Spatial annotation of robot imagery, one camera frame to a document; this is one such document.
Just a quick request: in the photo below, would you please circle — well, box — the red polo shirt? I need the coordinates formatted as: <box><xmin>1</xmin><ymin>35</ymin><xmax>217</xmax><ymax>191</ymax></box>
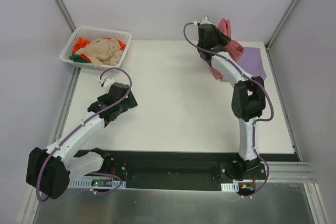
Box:
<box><xmin>211</xmin><ymin>18</ymin><xmax>245</xmax><ymax>80</ymax></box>

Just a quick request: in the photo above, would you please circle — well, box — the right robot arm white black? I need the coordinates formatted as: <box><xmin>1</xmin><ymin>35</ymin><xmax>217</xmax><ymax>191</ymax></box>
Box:
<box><xmin>197</xmin><ymin>23</ymin><xmax>266</xmax><ymax>179</ymax></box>

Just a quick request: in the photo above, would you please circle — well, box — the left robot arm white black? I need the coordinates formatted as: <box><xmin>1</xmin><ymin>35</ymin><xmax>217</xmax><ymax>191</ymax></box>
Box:
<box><xmin>26</xmin><ymin>82</ymin><xmax>138</xmax><ymax>199</ymax></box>

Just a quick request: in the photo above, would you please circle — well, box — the beige crumpled shirt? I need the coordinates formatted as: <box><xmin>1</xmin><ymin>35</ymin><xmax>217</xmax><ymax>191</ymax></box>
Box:
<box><xmin>76</xmin><ymin>37</ymin><xmax>125</xmax><ymax>68</ymax></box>

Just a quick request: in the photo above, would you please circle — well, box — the folded purple t shirt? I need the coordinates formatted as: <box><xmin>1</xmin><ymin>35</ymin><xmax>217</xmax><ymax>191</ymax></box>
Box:
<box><xmin>237</xmin><ymin>47</ymin><xmax>267</xmax><ymax>80</ymax></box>

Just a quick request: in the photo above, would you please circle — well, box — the green shirt in basket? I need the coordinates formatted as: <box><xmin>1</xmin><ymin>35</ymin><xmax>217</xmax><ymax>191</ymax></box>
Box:
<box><xmin>69</xmin><ymin>55</ymin><xmax>91</xmax><ymax>63</ymax></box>

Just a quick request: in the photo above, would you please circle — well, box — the orange shirt in basket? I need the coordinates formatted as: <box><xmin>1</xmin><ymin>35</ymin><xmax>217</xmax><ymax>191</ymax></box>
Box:
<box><xmin>72</xmin><ymin>37</ymin><xmax>127</xmax><ymax>63</ymax></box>

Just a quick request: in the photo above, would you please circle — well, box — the white plastic laundry basket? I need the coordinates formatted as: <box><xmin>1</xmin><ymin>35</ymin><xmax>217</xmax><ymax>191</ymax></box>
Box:
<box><xmin>60</xmin><ymin>26</ymin><xmax>132</xmax><ymax>70</ymax></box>

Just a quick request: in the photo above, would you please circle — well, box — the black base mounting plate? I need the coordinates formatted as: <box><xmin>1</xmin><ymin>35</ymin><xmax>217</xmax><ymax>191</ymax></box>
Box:
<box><xmin>80</xmin><ymin>150</ymin><xmax>267</xmax><ymax>190</ymax></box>

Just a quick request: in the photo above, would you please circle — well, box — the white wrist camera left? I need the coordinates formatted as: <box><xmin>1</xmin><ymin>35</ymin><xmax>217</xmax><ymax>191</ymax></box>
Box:
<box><xmin>99</xmin><ymin>76</ymin><xmax>115</xmax><ymax>88</ymax></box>

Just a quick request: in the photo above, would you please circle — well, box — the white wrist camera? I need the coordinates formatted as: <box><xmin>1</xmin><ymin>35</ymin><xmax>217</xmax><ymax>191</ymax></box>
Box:
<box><xmin>192</xmin><ymin>16</ymin><xmax>212</xmax><ymax>26</ymax></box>
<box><xmin>99</xmin><ymin>76</ymin><xmax>115</xmax><ymax>88</ymax></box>

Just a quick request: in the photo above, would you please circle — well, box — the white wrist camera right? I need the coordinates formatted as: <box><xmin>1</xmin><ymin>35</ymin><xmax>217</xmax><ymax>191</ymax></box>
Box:
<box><xmin>192</xmin><ymin>16</ymin><xmax>212</xmax><ymax>26</ymax></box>

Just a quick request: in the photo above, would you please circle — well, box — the white slotted cable duct left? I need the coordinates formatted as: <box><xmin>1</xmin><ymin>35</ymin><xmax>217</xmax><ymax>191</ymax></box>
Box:
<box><xmin>68</xmin><ymin>178</ymin><xmax>126</xmax><ymax>189</ymax></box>

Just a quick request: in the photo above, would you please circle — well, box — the white slotted cable duct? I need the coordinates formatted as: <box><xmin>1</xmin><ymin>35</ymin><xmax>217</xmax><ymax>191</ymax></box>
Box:
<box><xmin>68</xmin><ymin>178</ymin><xmax>126</xmax><ymax>189</ymax></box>
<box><xmin>220</xmin><ymin>182</ymin><xmax>239</xmax><ymax>193</ymax></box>

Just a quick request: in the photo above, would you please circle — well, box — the aluminium frame post left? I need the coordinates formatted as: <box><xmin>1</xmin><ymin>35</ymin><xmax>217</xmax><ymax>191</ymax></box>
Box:
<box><xmin>39</xmin><ymin>0</ymin><xmax>78</xmax><ymax>35</ymax></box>

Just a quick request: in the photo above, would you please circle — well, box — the aluminium frame post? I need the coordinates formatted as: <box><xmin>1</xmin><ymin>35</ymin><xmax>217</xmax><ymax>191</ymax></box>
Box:
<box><xmin>39</xmin><ymin>0</ymin><xmax>78</xmax><ymax>35</ymax></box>
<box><xmin>265</xmin><ymin>0</ymin><xmax>300</xmax><ymax>51</ymax></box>

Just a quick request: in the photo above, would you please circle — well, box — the aluminium frame post right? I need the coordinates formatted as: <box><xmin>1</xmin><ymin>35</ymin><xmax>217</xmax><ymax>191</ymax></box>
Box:
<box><xmin>265</xmin><ymin>0</ymin><xmax>300</xmax><ymax>51</ymax></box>

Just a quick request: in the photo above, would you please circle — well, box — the white slotted cable duct right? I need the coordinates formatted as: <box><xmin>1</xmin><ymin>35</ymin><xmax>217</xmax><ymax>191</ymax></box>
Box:
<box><xmin>220</xmin><ymin>182</ymin><xmax>239</xmax><ymax>193</ymax></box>

